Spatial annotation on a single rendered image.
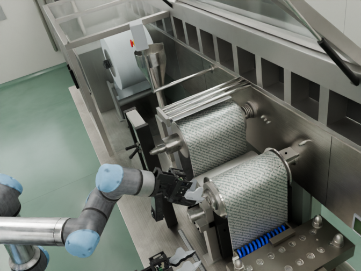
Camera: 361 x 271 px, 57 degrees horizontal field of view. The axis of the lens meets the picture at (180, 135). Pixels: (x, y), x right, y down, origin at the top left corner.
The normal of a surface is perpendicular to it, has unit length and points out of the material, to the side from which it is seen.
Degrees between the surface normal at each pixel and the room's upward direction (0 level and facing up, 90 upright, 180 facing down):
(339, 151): 90
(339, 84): 90
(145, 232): 0
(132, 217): 0
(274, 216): 90
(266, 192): 90
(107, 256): 0
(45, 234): 47
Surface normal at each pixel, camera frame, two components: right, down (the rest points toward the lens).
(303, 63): -0.89, 0.38
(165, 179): 0.41, 0.47
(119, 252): -0.19, -0.80
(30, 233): -0.26, -0.11
